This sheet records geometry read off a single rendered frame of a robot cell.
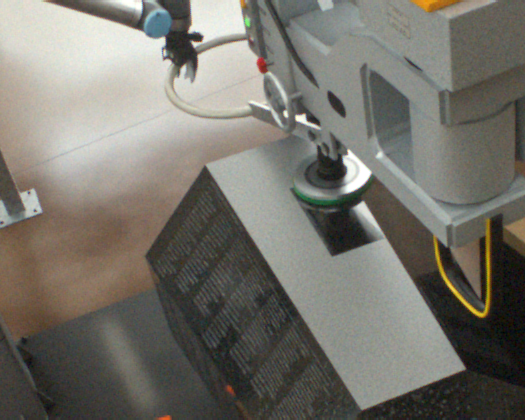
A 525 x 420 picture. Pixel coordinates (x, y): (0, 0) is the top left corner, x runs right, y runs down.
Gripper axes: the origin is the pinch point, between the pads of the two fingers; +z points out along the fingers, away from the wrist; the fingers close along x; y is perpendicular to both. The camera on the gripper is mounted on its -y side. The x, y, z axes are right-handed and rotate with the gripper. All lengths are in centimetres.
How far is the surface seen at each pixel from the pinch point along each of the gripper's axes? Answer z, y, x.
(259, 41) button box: -55, 48, 59
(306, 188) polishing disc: -14, 46, 72
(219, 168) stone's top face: -7, 43, 42
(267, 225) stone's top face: -10, 60, 68
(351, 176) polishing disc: -16, 37, 81
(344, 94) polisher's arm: -64, 69, 93
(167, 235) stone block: 13, 57, 32
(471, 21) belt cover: -103, 96, 126
